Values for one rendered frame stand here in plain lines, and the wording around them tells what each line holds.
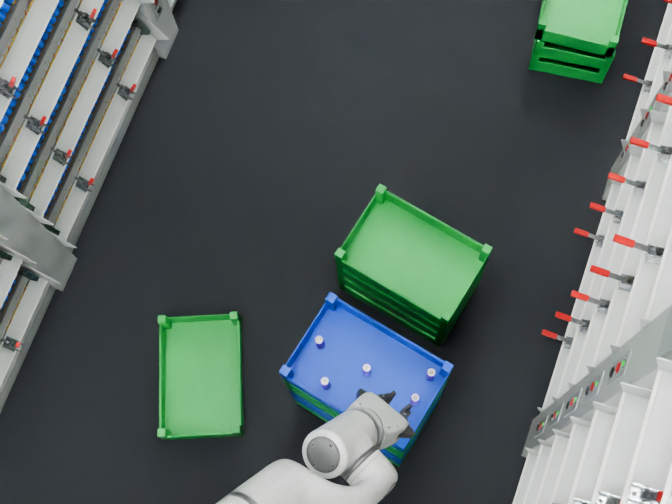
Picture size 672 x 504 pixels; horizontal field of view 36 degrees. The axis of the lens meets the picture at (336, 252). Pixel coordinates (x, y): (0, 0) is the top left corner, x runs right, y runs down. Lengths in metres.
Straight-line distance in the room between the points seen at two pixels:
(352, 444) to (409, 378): 0.50
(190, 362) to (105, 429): 0.27
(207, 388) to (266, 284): 0.30
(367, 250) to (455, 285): 0.22
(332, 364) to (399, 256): 0.36
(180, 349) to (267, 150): 0.58
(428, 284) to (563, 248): 0.46
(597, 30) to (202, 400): 1.38
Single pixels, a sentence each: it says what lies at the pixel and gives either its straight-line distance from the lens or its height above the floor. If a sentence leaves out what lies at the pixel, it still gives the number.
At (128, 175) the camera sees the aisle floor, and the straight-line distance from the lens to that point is 2.84.
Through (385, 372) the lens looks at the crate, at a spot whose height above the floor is 0.40.
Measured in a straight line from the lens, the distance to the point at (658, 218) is 1.82.
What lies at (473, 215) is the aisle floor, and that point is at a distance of 2.73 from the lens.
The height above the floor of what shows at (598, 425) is 0.91.
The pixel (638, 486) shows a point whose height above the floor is 1.32.
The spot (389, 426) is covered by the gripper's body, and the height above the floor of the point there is 0.72.
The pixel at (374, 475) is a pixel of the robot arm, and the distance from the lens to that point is 1.74.
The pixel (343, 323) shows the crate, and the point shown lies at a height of 0.40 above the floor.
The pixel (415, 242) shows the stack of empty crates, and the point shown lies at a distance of 2.44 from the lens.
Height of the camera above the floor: 2.59
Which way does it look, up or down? 74 degrees down
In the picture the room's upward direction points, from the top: 8 degrees counter-clockwise
